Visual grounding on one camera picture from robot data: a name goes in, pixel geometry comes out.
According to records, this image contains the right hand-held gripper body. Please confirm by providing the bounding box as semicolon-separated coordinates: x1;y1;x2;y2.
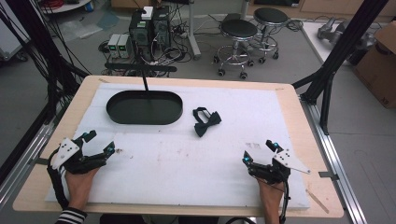
247;147;312;185

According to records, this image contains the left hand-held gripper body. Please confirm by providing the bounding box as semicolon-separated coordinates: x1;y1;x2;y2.
50;136;108;175

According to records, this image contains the black bow tie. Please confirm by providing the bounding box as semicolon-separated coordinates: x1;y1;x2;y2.
191;106;223;138

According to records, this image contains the black oval tray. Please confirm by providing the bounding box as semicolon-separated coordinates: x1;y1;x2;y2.
106;90;184;126

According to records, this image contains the person's right hand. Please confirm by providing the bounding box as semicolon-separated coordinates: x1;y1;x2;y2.
257;178;286;214

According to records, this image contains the person's left hand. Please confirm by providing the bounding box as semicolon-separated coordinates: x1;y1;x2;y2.
64;167;101;213

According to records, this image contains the wooden stick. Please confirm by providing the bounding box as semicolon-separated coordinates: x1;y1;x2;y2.
305;189;331;215

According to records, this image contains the white foam mat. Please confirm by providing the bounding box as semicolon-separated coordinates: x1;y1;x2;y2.
45;82;312;210

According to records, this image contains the black stand with crossbar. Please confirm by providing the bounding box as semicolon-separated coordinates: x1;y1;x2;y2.
104;62;178;92

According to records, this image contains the grey power supply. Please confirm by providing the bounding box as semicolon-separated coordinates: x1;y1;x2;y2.
118;34;134;60
106;33;122;59

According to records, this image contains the black computer tower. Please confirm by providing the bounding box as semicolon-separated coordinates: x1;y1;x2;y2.
128;10;156;63
151;6;173;51

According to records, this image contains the black round stool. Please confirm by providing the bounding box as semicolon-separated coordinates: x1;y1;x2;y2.
252;7;290;65
212;19;260;80

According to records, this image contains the grey robot part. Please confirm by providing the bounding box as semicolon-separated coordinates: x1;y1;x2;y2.
316;16;347;47

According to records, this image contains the brown cardboard box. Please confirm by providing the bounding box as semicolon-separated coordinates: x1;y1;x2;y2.
352;21;396;109

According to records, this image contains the grey desk leg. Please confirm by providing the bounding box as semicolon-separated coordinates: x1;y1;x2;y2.
186;0;203;61

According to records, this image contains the white box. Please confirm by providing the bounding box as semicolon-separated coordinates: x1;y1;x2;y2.
140;6;154;21

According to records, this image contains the black braided cable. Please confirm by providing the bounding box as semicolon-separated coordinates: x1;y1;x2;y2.
46;148;70;210

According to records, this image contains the thin black cable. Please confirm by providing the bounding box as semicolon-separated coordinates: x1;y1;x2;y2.
278;179;291;224

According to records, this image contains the aluminium rail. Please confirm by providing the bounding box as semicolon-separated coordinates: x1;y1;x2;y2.
299;95;369;224
0;120;58;203

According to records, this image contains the black metal frame post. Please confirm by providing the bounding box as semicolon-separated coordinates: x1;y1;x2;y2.
0;0;90;185
291;0;390;136

